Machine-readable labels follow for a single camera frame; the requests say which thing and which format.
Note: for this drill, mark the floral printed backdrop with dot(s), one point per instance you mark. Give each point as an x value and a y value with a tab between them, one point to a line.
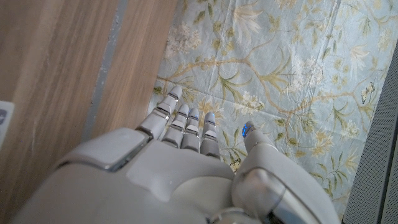
280	62

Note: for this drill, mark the small grey calculator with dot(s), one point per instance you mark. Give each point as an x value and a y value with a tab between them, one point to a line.
5	124

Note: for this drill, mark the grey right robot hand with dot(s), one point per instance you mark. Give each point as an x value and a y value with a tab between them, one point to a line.
174	183

